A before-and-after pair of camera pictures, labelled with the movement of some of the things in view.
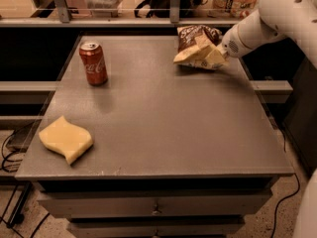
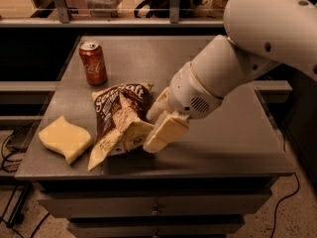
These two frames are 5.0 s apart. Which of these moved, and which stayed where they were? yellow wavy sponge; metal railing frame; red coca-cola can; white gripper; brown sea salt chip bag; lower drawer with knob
Moved: white gripper; brown sea salt chip bag
Stayed: metal railing frame; lower drawer with knob; yellow wavy sponge; red coca-cola can
